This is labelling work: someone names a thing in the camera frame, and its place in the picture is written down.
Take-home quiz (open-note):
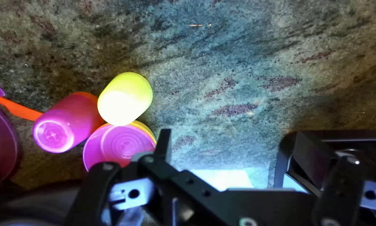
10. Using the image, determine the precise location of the pink plastic cup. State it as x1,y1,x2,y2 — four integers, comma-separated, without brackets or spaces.
31,91,103,155

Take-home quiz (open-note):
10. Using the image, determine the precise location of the yellow plastic bowl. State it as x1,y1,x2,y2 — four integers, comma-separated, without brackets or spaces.
129,119,158,146

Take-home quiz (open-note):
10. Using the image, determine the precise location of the orange plastic utensil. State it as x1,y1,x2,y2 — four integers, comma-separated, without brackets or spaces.
0,89,44,123

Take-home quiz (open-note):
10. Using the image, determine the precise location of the dark purple plastic plate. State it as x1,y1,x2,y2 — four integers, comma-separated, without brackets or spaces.
0,101,23,182

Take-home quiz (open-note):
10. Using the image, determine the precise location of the purple plastic bowl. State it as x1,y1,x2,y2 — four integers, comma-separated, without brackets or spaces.
82,123,157,173

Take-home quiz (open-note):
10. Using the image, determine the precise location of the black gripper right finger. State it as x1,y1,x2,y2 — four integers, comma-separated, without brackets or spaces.
274,131,376,226

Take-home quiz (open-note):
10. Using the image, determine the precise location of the yellow plastic cup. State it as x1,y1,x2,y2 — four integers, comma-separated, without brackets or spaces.
95,70,155,127

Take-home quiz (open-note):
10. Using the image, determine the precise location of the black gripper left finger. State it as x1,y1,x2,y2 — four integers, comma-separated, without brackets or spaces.
65,128,222,226

